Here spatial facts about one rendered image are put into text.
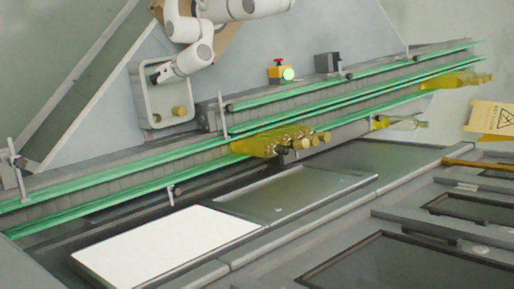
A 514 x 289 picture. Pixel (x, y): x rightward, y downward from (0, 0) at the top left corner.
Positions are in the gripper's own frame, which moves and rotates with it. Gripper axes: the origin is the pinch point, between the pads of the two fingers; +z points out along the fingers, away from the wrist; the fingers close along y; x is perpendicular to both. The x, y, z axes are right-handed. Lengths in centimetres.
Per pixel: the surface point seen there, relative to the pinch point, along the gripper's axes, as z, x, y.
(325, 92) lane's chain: -3, -18, 71
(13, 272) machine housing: -100, -33, -74
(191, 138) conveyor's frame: -1.6, -21.9, 3.9
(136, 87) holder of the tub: 2.2, -1.1, -8.3
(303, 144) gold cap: -29, -34, 26
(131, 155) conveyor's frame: -1.4, -22.3, -17.9
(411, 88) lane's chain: 0, -25, 132
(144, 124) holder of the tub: 4.9, -13.1, -8.0
